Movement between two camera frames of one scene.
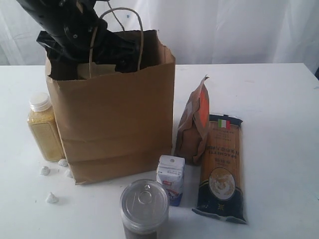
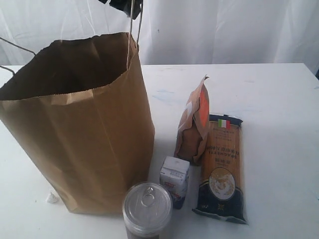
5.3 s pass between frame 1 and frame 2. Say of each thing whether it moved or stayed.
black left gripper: moved
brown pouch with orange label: stayed
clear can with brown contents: stayed
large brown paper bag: moved
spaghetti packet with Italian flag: stayed
